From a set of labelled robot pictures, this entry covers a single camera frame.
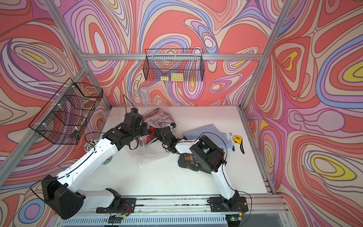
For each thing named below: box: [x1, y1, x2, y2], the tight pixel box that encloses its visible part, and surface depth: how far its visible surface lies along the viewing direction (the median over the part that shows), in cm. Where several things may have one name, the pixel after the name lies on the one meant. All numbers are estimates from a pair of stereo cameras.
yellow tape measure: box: [233, 135, 245, 155], surface depth 98 cm
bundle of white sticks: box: [83, 139, 99, 153], surface depth 78 cm
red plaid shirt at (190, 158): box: [183, 153, 199, 165], surface depth 86 cm
